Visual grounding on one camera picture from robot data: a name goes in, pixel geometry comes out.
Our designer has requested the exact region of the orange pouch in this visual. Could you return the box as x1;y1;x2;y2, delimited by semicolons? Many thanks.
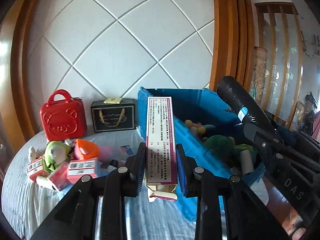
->
74;139;99;160

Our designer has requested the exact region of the wooden slat screen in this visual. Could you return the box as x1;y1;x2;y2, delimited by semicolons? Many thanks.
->
255;2;303;127

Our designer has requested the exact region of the black roll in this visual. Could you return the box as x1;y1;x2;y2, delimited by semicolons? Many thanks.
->
216;76;274;132

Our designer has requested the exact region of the white paper roll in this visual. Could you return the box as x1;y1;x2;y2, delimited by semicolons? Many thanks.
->
36;176;60;191

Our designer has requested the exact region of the black gift box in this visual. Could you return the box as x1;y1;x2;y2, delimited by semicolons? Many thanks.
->
91;98;136;133

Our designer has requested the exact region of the green white plush toy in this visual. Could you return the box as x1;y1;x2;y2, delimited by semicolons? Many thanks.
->
44;141;72;172

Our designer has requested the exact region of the white square box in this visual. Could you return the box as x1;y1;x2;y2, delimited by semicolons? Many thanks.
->
240;150;254;175

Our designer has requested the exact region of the pink tissue pack two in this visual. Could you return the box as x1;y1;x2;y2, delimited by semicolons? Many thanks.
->
66;158;99;184

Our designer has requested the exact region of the pink tissue pack three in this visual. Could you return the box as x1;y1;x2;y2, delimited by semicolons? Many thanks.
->
47;161;69;192

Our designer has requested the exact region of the red bear suitcase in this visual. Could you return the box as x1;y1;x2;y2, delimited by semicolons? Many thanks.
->
40;89;87;141

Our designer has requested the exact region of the blue plastic crate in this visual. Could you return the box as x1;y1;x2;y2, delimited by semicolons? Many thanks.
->
137;87;296;222

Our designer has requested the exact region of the blue striped table cloth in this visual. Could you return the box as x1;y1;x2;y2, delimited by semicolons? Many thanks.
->
2;130;197;239

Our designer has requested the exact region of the green frog plush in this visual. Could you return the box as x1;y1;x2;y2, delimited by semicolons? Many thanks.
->
203;135;257;163

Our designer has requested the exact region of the purple white medicine box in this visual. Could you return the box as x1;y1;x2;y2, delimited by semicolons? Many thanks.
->
145;96;178;202

